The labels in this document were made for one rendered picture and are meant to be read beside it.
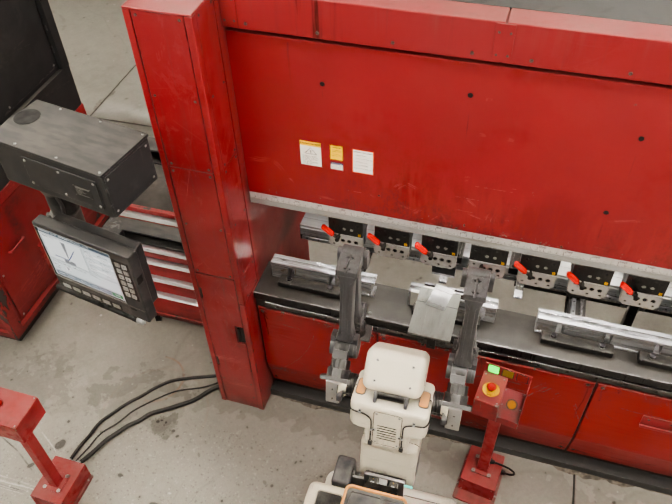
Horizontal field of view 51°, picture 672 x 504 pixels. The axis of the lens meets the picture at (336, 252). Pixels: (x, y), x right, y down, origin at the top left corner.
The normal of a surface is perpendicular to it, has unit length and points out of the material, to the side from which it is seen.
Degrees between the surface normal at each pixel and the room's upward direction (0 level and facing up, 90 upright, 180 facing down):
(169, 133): 90
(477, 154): 90
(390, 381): 48
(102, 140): 0
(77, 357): 0
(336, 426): 0
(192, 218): 90
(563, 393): 90
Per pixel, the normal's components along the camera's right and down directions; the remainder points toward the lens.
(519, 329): -0.03, -0.70
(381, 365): -0.22, 0.04
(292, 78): -0.29, 0.69
